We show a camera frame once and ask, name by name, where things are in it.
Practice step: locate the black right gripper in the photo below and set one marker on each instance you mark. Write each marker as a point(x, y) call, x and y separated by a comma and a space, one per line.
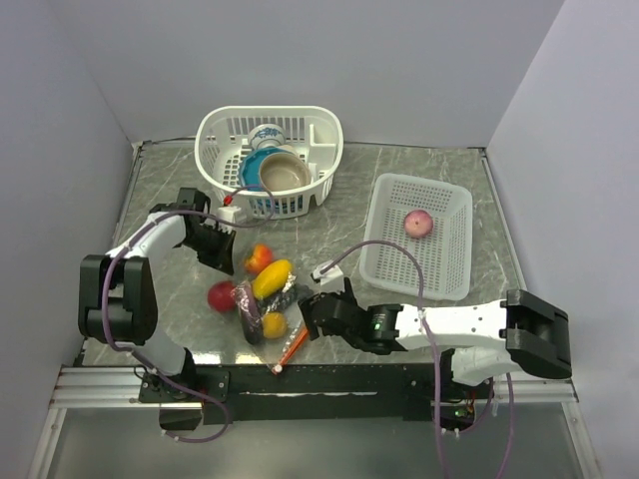
point(307, 304)

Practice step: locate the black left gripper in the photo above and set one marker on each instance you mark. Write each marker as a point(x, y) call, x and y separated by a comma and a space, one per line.
point(223, 257)

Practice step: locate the red fake apple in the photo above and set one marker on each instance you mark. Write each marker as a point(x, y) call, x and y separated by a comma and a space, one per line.
point(221, 296)

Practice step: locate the orange fake persimmon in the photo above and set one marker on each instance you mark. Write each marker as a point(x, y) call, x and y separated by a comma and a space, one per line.
point(260, 257)

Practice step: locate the purple fake eggplant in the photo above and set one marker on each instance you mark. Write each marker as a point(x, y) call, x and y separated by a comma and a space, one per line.
point(251, 319)

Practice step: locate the clear zip top bag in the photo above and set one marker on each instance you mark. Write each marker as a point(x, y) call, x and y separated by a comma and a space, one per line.
point(274, 353)

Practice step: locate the dark fake grapes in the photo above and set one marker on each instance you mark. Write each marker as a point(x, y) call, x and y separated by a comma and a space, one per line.
point(284, 298)

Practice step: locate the small yellow fake fruit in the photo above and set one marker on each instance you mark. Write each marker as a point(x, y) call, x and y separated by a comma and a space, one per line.
point(275, 325)

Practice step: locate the purple fake onion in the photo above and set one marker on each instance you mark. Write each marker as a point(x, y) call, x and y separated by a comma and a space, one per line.
point(418, 224)

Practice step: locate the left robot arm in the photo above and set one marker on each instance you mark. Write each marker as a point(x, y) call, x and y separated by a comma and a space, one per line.
point(117, 297)

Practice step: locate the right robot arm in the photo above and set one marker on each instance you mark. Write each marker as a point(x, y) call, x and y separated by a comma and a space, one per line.
point(521, 332)

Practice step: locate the blue plate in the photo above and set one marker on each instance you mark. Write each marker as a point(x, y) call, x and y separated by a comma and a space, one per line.
point(249, 170)

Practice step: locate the beige ceramic bowl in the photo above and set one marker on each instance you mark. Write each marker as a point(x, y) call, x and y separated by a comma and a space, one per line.
point(281, 172)

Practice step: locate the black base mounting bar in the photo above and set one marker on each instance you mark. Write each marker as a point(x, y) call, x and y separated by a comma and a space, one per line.
point(322, 391)

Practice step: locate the white dish rack basket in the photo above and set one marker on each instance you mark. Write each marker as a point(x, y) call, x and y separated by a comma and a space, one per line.
point(313, 134)

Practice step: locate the blue white porcelain bowl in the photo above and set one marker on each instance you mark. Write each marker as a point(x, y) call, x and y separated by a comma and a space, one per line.
point(266, 136)

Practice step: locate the white perforated plastic basket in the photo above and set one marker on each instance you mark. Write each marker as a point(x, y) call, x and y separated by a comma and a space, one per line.
point(444, 255)

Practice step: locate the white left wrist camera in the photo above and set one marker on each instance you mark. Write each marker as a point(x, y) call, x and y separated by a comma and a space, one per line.
point(231, 216)

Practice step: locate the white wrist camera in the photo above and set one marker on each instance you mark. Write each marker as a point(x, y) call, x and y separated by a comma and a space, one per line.
point(328, 277)
point(231, 216)

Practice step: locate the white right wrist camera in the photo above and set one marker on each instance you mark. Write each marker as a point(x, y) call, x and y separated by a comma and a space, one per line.
point(328, 277)

